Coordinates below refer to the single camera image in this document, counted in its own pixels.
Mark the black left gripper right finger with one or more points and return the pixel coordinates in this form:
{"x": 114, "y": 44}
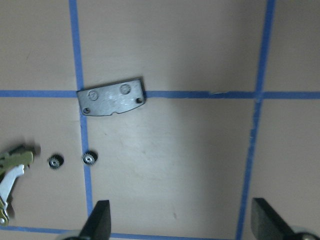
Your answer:
{"x": 267, "y": 224}

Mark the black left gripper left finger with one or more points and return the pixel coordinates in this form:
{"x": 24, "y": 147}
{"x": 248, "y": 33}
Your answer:
{"x": 97, "y": 227}

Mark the black bearing gear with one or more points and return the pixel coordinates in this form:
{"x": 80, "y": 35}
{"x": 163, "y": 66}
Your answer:
{"x": 56, "y": 161}
{"x": 90, "y": 157}

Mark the green brake shoe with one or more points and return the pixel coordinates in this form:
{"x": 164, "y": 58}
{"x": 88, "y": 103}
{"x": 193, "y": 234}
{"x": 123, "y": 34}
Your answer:
{"x": 13, "y": 162}

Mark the black brake pad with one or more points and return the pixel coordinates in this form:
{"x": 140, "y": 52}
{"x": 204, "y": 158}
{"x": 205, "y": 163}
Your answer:
{"x": 113, "y": 98}

